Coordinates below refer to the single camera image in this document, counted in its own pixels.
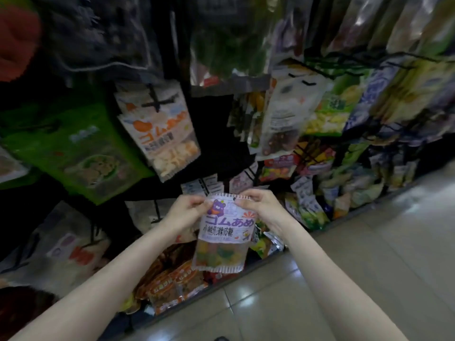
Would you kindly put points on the person's right hand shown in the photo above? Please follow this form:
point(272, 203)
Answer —
point(270, 209)

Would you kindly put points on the person's left hand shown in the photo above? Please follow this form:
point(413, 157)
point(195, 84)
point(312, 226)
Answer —
point(185, 211)

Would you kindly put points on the row of small white pouches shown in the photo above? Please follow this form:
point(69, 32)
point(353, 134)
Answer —
point(202, 184)

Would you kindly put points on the white red-label snack bag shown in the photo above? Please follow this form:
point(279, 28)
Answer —
point(146, 213)
point(53, 248)

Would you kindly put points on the row of white blue pouches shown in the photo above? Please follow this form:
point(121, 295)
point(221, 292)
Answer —
point(309, 206)

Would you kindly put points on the colourful fruit candy snack bag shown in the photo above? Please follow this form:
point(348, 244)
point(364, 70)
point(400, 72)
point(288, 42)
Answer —
point(279, 169)

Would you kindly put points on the purple bear gummy packet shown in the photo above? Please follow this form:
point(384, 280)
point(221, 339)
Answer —
point(226, 238)

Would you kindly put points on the row of red orange pouches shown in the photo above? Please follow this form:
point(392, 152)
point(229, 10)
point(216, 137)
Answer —
point(170, 280)

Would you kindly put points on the white orange gummy packet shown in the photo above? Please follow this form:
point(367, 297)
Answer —
point(160, 135)

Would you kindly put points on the white yellow banana-chip snack bag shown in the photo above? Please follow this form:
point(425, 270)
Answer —
point(242, 117)

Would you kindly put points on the white dried fruit pouch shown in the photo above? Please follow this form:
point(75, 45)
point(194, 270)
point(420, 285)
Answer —
point(291, 110)

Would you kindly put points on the row of pale green pouches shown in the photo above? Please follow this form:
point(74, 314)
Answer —
point(370, 177)

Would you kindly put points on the green snack pouch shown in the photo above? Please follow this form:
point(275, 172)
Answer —
point(89, 163)

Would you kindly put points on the green yellow-fruit snack bag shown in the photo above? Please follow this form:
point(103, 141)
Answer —
point(338, 103)

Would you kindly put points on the kiwi slices pouch pink top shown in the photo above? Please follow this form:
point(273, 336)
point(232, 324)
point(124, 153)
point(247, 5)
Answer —
point(231, 39)

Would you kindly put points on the clear yellow-label candy bag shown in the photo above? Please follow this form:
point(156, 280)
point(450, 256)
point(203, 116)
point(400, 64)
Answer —
point(11, 165)

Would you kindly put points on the white dried pineapple packet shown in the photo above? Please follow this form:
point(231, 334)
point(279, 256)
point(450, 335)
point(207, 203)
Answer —
point(426, 24)

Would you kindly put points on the person's left forearm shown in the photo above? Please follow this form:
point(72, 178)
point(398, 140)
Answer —
point(92, 294)

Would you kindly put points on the person's right forearm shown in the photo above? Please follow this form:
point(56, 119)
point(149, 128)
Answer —
point(341, 287)

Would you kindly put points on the person's left shoe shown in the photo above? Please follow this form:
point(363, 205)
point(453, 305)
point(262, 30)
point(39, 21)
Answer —
point(221, 338)

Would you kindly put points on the clear tray of red candies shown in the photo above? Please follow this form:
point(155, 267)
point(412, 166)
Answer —
point(21, 312)

